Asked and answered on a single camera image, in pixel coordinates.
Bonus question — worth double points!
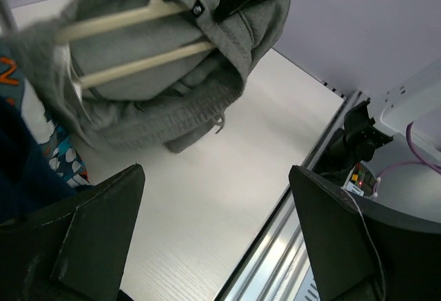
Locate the grey knit shorts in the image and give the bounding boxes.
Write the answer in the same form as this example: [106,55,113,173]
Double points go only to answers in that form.
[4,0,291,153]

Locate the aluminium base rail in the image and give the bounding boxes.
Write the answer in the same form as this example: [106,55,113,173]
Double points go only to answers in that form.
[216,90,371,301]

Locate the white hanger with grey shorts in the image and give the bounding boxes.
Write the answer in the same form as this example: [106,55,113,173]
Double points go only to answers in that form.
[54,0,216,101]

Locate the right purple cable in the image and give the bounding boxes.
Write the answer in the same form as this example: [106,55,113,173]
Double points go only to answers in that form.
[371,120,441,198]

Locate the white slotted cable duct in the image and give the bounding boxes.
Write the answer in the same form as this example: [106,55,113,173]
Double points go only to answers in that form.
[294,271,320,301]

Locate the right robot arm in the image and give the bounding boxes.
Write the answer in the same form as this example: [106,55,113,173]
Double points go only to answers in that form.
[214,0,440,180]

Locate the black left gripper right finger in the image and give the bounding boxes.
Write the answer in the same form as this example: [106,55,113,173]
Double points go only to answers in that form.
[289,166,440,300]

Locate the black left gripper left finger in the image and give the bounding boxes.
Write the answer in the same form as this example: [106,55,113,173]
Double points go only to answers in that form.
[1,164,145,300]

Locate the patterned navy orange shorts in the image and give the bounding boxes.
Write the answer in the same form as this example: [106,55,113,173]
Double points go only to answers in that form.
[1,41,90,187]

